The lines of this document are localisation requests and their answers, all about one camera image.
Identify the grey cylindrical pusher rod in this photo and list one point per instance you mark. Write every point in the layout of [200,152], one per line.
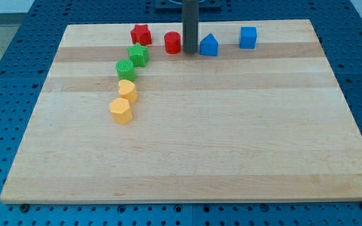
[190,25]

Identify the blue triangle block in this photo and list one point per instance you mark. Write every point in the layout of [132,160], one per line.
[209,46]

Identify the yellow hexagon block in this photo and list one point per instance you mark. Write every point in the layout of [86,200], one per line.
[121,111]

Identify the red cylinder block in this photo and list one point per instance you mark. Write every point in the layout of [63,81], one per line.
[172,42]

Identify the red star block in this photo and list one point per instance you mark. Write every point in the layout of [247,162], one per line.
[141,34]

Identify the blue cube block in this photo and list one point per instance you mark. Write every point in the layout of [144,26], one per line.
[248,37]

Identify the green star block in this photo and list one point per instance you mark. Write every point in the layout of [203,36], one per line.
[139,55]

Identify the green cylinder block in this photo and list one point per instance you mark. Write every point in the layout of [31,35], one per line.
[125,70]

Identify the wooden board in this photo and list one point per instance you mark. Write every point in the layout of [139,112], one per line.
[268,124]

